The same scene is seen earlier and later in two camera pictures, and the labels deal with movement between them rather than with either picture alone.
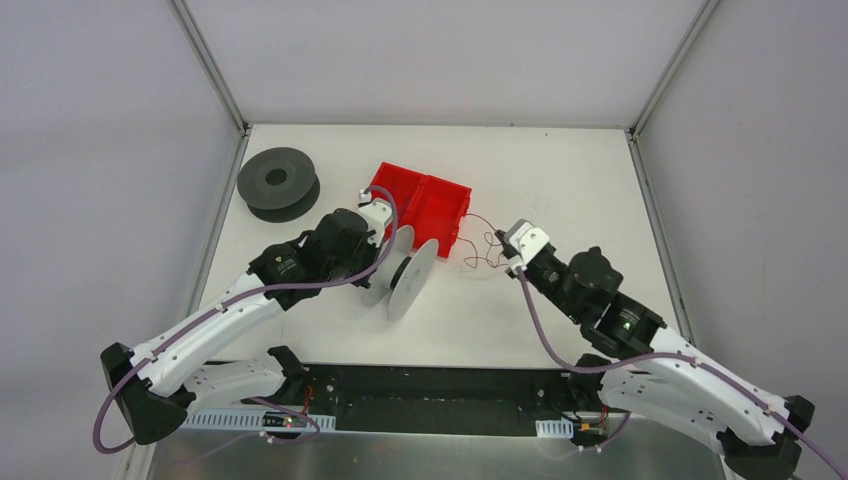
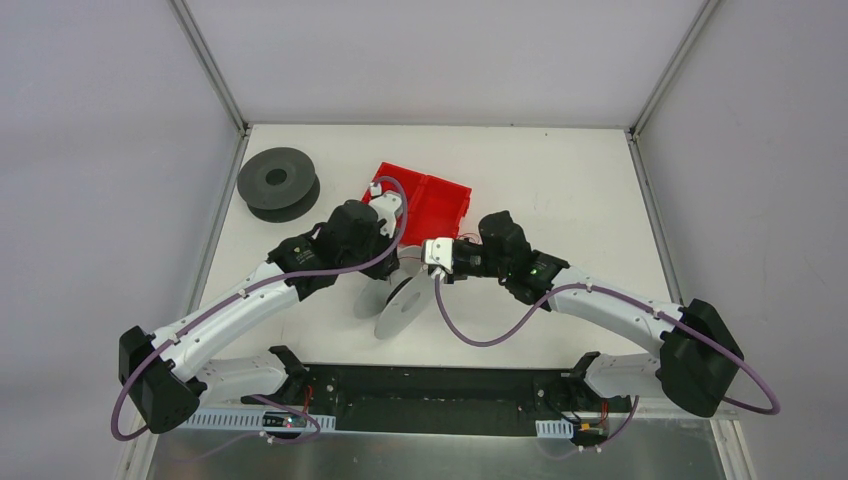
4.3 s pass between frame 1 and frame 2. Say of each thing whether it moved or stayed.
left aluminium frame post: stayed
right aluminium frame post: stayed
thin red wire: moved
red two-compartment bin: stayed
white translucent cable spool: moved
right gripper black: moved
